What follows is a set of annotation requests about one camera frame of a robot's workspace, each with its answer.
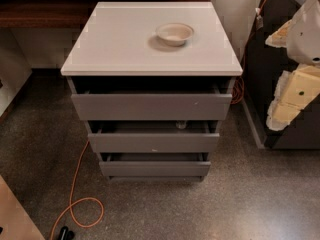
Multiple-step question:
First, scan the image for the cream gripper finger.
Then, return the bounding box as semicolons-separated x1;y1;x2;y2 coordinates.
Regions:
266;64;320;131
265;20;291;48

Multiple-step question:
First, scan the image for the silver 7up can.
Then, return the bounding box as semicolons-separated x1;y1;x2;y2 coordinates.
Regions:
176;120;187;129

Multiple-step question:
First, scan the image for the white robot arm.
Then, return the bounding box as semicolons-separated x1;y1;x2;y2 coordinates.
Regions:
265;0;320;131

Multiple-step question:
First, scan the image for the grey drawer cabinet white top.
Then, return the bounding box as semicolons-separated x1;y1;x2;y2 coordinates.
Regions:
61;2;242;181

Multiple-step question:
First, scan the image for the grey top drawer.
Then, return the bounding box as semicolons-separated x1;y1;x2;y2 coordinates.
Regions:
71;87;231;120

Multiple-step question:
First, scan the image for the black cabinet on right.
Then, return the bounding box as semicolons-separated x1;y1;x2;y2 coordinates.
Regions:
243;0;320;149

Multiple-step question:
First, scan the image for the white paper bowl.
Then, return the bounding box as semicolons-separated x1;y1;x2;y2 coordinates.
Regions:
156;23;194;47

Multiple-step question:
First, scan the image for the dark wooden shelf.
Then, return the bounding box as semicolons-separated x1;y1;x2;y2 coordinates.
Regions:
0;0;210;28

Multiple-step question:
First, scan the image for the black plug on floor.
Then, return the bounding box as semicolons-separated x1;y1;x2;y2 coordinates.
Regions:
57;226;75;240

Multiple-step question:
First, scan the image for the orange extension cable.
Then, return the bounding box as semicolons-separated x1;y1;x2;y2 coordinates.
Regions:
49;0;320;240

